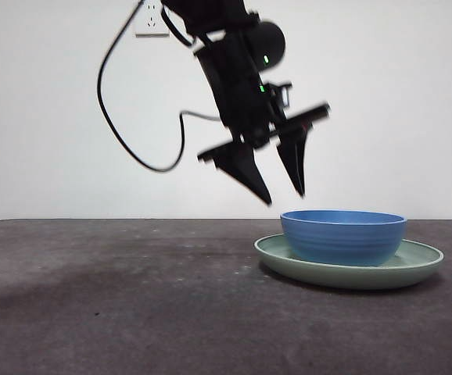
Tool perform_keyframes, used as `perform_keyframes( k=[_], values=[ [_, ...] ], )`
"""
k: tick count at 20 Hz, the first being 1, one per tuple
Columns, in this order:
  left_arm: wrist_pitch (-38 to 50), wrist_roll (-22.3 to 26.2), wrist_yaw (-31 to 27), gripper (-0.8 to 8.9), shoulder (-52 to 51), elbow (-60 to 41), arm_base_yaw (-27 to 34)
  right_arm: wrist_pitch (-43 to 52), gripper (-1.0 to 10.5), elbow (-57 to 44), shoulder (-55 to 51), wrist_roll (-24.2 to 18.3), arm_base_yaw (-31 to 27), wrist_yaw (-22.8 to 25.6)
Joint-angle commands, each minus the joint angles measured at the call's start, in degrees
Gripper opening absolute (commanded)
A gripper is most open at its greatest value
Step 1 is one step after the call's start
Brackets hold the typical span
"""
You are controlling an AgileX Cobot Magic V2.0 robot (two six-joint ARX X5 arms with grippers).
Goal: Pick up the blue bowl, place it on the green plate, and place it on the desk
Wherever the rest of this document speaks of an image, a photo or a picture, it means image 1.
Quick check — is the blue ribbed bowl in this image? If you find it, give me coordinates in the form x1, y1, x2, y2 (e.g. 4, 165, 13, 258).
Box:
280, 209, 408, 267

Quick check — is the green round plate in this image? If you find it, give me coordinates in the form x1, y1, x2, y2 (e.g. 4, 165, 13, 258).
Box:
253, 233, 444, 291

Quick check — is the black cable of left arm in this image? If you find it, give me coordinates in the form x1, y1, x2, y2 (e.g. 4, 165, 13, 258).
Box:
96, 0, 221, 173

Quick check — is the white wall socket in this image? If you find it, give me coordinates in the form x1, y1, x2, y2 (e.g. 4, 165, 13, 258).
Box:
135, 0, 171, 39

